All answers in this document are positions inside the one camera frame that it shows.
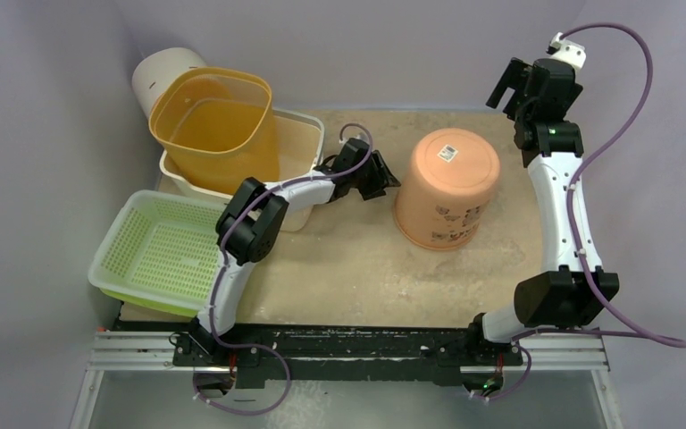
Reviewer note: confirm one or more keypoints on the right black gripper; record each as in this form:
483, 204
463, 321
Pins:
520, 83

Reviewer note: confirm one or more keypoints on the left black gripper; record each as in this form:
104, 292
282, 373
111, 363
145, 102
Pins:
381, 178

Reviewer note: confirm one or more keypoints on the peach plastic bucket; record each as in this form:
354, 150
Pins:
452, 176

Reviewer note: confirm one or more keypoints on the cream plastic storage basket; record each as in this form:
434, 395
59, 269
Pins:
301, 138

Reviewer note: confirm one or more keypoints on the yellow mesh waste basket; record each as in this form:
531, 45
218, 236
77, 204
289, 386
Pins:
218, 126

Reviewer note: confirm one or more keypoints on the white perforated strainer basket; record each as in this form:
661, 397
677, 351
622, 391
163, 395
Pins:
161, 247

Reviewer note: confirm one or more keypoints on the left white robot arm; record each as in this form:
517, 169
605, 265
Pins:
249, 226

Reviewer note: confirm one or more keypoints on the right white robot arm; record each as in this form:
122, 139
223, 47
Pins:
565, 293

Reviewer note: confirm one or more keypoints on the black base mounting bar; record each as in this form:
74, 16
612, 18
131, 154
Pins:
253, 354

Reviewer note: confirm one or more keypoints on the cylindrical mini drawer cabinet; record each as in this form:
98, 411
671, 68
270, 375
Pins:
154, 74

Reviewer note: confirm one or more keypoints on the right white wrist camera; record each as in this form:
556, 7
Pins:
566, 51

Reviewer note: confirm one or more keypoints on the aluminium frame rail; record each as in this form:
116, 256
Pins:
153, 351

